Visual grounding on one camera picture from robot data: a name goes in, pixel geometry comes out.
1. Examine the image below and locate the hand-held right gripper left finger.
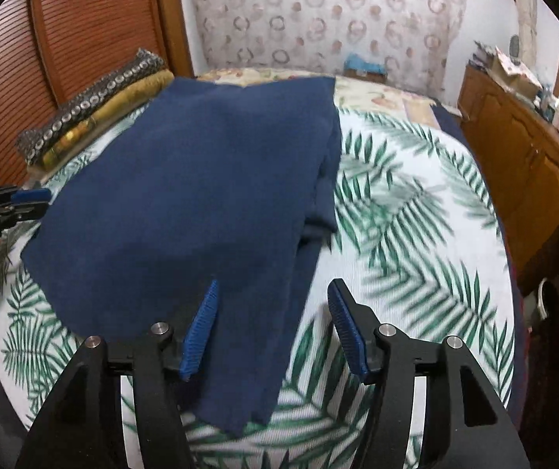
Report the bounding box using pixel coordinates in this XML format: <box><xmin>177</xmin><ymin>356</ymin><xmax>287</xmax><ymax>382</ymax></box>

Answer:
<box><xmin>16</xmin><ymin>279</ymin><xmax>220</xmax><ymax>469</ymax></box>

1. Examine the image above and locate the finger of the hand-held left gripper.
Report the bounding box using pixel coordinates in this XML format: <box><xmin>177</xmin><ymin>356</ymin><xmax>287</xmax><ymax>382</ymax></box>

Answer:
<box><xmin>0</xmin><ymin>186</ymin><xmax>52</xmax><ymax>204</ymax></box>
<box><xmin>0</xmin><ymin>202</ymin><xmax>48</xmax><ymax>228</ymax></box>

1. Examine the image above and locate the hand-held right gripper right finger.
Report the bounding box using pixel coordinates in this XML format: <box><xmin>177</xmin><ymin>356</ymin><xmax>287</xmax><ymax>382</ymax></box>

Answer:
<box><xmin>327</xmin><ymin>277</ymin><xmax>531</xmax><ymax>469</ymax></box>

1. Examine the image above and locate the navy t-shirt orange print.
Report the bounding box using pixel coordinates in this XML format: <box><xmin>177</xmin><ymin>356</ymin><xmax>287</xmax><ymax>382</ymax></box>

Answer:
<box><xmin>20</xmin><ymin>75</ymin><xmax>343</xmax><ymax>438</ymax></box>

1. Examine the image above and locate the palm leaf printed blanket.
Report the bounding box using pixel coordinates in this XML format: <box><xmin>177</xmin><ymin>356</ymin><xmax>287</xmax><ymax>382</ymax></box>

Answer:
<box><xmin>0</xmin><ymin>102</ymin><xmax>517</xmax><ymax>469</ymax></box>

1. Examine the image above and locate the stack of folded fabrics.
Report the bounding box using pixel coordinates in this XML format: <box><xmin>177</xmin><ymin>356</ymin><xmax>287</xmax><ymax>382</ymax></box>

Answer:
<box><xmin>16</xmin><ymin>48</ymin><xmax>167</xmax><ymax>167</ymax></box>

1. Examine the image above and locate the mustard folded cloth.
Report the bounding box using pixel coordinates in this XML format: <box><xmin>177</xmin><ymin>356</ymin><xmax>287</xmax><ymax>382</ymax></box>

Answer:
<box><xmin>40</xmin><ymin>69</ymin><xmax>177</xmax><ymax>169</ymax></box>

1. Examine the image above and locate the wooden slatted wardrobe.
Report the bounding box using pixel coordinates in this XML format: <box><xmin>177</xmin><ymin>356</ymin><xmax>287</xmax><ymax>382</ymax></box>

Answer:
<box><xmin>0</xmin><ymin>0</ymin><xmax>195</xmax><ymax>191</ymax></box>

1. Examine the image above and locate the wooden dresser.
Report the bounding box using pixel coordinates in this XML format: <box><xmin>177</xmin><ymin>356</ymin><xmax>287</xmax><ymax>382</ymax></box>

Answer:
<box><xmin>457</xmin><ymin>63</ymin><xmax>559</xmax><ymax>294</ymax></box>

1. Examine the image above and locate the blue object on box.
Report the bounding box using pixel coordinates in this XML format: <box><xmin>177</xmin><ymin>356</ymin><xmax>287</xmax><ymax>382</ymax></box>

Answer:
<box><xmin>344</xmin><ymin>54</ymin><xmax>388</xmax><ymax>84</ymax></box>

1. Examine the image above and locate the clutter pile on dresser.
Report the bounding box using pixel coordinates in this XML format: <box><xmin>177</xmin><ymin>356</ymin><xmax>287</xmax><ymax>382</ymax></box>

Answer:
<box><xmin>467</xmin><ymin>34</ymin><xmax>559</xmax><ymax>167</ymax></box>

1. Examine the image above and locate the ring patterned headboard cover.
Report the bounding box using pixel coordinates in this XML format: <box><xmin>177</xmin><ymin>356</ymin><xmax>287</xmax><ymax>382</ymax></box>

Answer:
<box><xmin>186</xmin><ymin>0</ymin><xmax>468</xmax><ymax>93</ymax></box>

